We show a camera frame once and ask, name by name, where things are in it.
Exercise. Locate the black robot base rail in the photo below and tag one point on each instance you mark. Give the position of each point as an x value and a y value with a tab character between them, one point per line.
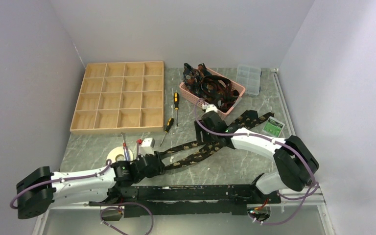
234	199

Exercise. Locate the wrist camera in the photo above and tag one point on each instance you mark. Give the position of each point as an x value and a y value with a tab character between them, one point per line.
145	147
209	108

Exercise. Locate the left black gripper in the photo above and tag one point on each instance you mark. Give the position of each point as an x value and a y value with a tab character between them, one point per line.
159	170

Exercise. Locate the black gold patterned tie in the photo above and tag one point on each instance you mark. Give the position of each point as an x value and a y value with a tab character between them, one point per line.
201	149

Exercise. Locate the green screw bit box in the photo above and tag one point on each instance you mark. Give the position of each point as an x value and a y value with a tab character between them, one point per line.
273	127

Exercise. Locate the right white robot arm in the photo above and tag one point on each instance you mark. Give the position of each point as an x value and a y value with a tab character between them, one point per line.
295	164

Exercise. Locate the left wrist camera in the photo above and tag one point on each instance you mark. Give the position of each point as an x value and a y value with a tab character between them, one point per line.
145	147

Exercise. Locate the upper black yellow screwdriver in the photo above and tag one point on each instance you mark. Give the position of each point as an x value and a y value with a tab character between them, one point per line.
176	105

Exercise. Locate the lower black yellow screwdriver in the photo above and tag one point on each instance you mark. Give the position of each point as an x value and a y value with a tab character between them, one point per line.
167	129

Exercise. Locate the clear plastic organizer box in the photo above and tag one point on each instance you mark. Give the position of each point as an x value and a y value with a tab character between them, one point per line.
249	78

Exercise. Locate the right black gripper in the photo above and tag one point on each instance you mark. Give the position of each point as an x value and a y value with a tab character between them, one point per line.
204	138

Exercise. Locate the blue red small screwdriver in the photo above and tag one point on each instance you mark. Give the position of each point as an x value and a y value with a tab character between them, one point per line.
125	148

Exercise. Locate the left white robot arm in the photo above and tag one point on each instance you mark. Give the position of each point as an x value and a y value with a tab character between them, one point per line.
43	189

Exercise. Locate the pile of patterned ties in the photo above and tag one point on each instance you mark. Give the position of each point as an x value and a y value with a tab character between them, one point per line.
214	89

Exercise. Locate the black yellow screwdriver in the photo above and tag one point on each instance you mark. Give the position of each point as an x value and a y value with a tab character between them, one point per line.
176	105
167	129

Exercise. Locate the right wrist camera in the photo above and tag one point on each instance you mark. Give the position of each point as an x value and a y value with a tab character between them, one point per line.
209	108

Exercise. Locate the white tape roll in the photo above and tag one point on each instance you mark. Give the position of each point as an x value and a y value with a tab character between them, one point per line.
118	154

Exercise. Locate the pink plastic basket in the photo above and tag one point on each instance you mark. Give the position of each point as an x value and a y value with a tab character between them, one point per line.
199	101

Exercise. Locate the wooden compartment tray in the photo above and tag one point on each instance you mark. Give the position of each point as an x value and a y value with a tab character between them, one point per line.
120	97

